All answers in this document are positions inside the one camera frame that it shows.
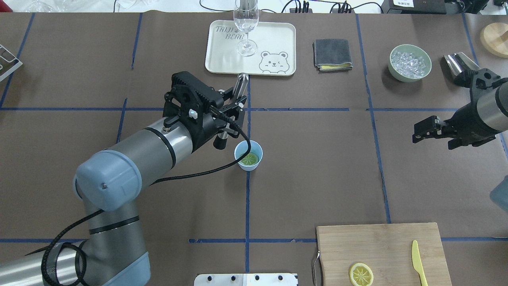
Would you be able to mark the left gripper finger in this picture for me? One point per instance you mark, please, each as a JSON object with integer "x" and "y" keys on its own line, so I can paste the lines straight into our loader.
{"x": 231, "y": 100}
{"x": 230, "y": 119}

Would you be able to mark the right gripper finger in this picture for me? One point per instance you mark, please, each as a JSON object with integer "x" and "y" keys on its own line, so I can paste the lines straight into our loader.
{"x": 420, "y": 135}
{"x": 432, "y": 122}

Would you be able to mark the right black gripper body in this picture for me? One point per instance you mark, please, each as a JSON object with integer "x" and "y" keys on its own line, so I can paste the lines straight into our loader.
{"x": 467, "y": 120}

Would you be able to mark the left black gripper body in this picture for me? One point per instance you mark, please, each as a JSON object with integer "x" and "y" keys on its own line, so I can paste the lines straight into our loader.
{"x": 201, "y": 133}

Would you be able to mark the lemon slice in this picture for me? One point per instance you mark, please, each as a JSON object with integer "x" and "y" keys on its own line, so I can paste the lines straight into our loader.
{"x": 360, "y": 274}
{"x": 250, "y": 159}

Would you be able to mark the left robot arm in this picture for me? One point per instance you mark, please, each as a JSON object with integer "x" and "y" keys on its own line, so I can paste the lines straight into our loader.
{"x": 106, "y": 247}

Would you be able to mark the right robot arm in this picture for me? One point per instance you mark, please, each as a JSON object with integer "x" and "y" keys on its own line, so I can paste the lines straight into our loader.
{"x": 477, "y": 122}

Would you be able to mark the blue plastic cup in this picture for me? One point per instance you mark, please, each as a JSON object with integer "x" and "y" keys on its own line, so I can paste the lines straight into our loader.
{"x": 240, "y": 150}

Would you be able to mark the wooden cup tree stand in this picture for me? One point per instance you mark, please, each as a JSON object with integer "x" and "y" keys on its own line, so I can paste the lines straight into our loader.
{"x": 494, "y": 38}

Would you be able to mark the steel ice scoop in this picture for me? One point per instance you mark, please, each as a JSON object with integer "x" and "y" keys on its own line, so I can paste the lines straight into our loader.
{"x": 462, "y": 68}

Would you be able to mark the green bowl of ice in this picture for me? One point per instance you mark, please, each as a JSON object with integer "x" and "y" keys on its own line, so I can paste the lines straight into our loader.
{"x": 409, "y": 63}

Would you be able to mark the cream bear tray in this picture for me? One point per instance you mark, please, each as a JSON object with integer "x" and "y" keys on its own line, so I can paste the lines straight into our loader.
{"x": 275, "y": 49}

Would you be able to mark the clear wine glass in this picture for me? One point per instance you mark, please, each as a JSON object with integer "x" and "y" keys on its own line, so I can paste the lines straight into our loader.
{"x": 246, "y": 16}

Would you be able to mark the grey yellow folded cloth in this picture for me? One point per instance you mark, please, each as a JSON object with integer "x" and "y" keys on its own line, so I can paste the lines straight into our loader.
{"x": 332, "y": 55}

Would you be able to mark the wooden cutting board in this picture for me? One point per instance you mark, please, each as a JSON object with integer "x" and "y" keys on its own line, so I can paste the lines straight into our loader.
{"x": 385, "y": 248}

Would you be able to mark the yellow plastic knife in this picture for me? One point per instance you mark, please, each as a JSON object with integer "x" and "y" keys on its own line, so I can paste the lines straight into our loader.
{"x": 417, "y": 264}

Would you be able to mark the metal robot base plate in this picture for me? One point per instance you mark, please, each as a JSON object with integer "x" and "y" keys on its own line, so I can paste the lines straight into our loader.
{"x": 247, "y": 279}

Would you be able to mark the white wire cup rack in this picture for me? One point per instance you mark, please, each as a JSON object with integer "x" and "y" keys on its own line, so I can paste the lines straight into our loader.
{"x": 9, "y": 63}

